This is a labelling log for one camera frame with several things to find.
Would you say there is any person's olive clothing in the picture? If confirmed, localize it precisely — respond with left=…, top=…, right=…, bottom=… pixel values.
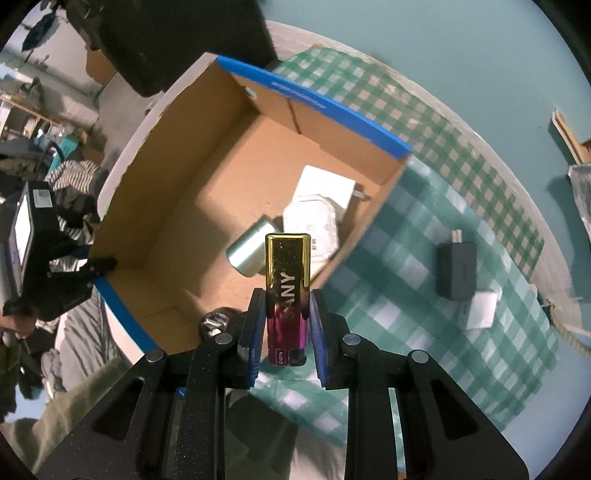
left=0, top=357, right=301, bottom=480

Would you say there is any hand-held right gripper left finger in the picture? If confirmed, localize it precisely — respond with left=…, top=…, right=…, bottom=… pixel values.
left=32, top=288, right=269, bottom=480

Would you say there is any small white charger cube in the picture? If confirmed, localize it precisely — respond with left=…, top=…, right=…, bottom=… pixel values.
left=465, top=288, right=502, bottom=331

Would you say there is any grey striped blanket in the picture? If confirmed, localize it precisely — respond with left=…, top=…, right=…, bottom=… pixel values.
left=44, top=293, right=122, bottom=395

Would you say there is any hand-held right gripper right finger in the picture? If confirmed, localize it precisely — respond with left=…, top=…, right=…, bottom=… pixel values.
left=308, top=290, right=529, bottom=480

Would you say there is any small brown carton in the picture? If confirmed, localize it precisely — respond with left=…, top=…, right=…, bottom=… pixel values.
left=85, top=44, right=117, bottom=86

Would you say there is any beige rope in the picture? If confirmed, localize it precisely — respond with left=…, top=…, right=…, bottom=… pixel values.
left=547, top=299, right=591, bottom=357

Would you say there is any black bulky object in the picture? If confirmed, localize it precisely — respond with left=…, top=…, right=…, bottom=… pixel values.
left=69, top=0, right=279, bottom=99

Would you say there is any cardboard box with blue edge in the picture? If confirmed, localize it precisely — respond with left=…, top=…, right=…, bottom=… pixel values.
left=88, top=53, right=414, bottom=398

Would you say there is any person's left hand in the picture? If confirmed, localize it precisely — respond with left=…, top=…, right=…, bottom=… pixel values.
left=0, top=300, right=38, bottom=342

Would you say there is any large white power adapter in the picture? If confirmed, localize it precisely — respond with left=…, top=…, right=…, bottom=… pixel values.
left=295, top=165, right=370, bottom=217

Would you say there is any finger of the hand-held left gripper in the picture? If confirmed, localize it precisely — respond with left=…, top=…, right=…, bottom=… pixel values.
left=46, top=255, right=119, bottom=289

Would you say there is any green checkered cloth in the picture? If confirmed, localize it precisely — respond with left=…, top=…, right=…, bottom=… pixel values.
left=249, top=44, right=559, bottom=446

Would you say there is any grey striped garment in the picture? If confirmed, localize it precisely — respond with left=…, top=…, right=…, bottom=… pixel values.
left=45, top=159, right=110, bottom=247

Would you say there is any teal box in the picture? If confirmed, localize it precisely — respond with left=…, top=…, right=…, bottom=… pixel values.
left=46, top=134, right=80, bottom=158

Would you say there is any wooden board piece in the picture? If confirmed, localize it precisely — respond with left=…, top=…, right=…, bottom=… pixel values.
left=550, top=110, right=591, bottom=165

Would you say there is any black power adapter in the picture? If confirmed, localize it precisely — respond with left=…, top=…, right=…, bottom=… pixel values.
left=436, top=230, right=479, bottom=302

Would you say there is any silver metal cylinder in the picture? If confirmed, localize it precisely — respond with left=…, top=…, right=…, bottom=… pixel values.
left=226, top=216, right=279, bottom=278

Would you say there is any white angular plug adapter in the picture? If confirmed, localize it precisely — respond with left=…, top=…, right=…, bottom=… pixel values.
left=283, top=195, right=343, bottom=274

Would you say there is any shiny metal knob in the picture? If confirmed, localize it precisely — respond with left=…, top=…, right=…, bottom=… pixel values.
left=198, top=307, right=242, bottom=343

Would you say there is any crinkled silver foil bag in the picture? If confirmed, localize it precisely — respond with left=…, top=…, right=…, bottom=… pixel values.
left=566, top=164, right=591, bottom=260

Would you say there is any gold and pink lighter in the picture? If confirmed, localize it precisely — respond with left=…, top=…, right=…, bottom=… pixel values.
left=264, top=233, right=311, bottom=368

